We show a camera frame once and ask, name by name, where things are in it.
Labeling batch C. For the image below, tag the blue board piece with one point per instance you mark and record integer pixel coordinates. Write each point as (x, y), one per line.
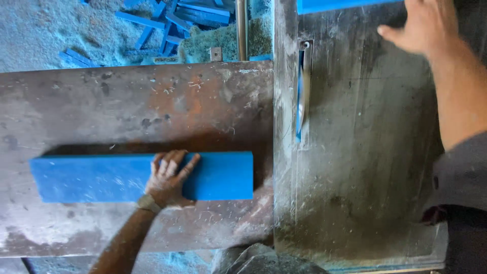
(342, 5)

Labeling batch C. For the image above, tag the wide blue board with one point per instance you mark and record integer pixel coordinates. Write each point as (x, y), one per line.
(87, 177)

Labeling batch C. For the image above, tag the person's right hand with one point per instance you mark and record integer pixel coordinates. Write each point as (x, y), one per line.
(430, 26)

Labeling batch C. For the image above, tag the person's grey shirt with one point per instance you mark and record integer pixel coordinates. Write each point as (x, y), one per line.
(464, 198)

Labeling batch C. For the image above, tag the person's left hand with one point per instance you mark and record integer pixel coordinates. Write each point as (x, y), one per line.
(165, 186)

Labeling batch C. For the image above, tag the metal pipe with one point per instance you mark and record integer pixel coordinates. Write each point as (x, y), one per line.
(242, 30)

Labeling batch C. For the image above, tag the circular saw blade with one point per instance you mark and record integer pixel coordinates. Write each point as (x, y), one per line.
(300, 99)

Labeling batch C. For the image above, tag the short blue strip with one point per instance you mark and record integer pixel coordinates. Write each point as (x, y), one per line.
(261, 58)

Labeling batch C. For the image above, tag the tan wrist watch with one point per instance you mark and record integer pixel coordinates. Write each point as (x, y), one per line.
(148, 203)

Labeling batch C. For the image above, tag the pile of blue offcut strips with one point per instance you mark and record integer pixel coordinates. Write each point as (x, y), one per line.
(171, 23)

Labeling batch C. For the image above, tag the grey crumpled sack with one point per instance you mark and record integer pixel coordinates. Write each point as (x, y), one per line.
(262, 260)

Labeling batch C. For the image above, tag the small metal bracket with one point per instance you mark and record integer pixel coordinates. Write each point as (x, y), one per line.
(216, 54)

